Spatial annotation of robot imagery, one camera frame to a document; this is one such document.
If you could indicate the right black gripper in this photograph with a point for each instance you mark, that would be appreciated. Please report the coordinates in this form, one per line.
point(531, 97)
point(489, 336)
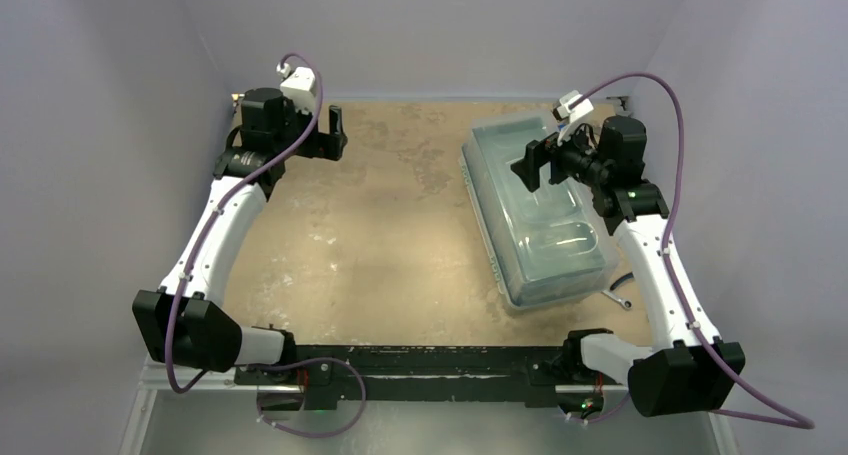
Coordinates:
point(545, 162)

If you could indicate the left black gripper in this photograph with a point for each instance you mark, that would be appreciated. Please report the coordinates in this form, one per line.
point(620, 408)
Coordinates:
point(325, 145)

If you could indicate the translucent green plastic storage box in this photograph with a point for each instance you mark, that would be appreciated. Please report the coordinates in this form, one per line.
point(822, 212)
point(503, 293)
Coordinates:
point(545, 247)

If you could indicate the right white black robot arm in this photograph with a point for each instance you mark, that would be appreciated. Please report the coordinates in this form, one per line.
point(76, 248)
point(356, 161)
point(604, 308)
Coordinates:
point(688, 367)

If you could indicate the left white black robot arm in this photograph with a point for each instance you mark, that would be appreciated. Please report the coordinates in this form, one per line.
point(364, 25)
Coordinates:
point(183, 320)

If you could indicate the silver wrench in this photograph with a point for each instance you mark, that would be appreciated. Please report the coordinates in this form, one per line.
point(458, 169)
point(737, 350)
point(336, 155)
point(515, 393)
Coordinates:
point(626, 304)

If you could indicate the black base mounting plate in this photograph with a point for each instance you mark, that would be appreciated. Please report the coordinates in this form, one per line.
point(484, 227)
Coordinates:
point(534, 376)

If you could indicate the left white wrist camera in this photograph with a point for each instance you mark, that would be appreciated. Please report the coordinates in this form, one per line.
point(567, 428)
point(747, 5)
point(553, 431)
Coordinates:
point(298, 85)

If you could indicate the aluminium frame rail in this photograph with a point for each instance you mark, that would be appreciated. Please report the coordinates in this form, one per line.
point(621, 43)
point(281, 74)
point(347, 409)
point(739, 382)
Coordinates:
point(153, 378)

